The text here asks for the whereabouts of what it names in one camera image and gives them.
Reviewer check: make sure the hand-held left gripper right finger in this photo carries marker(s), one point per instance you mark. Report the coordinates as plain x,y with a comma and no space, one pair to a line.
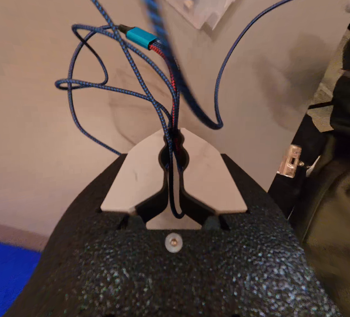
210,182

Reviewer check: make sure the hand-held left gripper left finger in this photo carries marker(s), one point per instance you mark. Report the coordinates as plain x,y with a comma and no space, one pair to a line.
136,180

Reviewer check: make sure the grey desk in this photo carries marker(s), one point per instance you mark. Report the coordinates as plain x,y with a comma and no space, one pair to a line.
41,48

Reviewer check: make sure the clear plastic clip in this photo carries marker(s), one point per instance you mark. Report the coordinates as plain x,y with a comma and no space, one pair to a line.
289,161

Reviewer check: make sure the blue plastic bin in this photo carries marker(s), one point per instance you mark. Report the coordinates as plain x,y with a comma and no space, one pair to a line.
13,273

